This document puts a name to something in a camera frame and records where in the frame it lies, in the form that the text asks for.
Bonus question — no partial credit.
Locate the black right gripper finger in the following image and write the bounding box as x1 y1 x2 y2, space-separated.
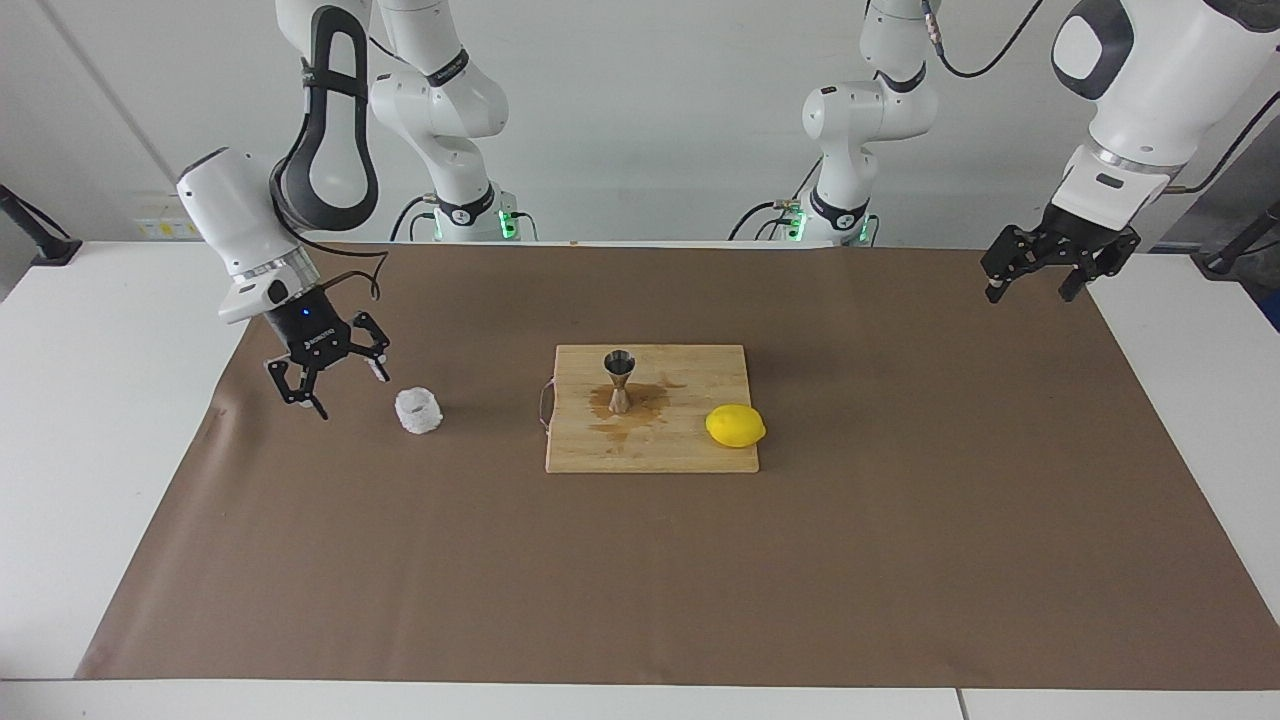
267 358 329 421
345 312 391 384

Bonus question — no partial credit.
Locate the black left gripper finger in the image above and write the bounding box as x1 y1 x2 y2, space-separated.
1060 250 1136 303
980 225 1046 304

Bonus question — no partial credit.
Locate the steel double jigger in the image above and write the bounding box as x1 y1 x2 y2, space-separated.
602 350 637 414

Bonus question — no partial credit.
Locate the black stand clamp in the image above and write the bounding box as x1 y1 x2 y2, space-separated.
1195 200 1280 278
0 183 83 267

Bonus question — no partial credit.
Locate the wooden cutting board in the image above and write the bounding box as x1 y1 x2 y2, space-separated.
538 344 760 474

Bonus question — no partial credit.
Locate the yellow lemon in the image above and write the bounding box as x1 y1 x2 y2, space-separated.
705 404 768 449

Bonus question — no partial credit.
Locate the brown paper table mat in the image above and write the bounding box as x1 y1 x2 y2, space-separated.
75 243 1280 691

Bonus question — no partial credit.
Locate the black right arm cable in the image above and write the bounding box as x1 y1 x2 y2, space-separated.
268 35 391 301

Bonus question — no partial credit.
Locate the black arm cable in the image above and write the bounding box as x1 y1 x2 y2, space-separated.
268 35 391 301
920 0 1280 196

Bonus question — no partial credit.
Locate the black base cable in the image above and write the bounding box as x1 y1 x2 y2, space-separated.
728 150 823 242
390 193 441 244

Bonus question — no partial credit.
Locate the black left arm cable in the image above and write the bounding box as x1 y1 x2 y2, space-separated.
920 0 1280 196

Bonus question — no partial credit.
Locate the white wall power outlet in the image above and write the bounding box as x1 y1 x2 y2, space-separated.
133 192 199 241

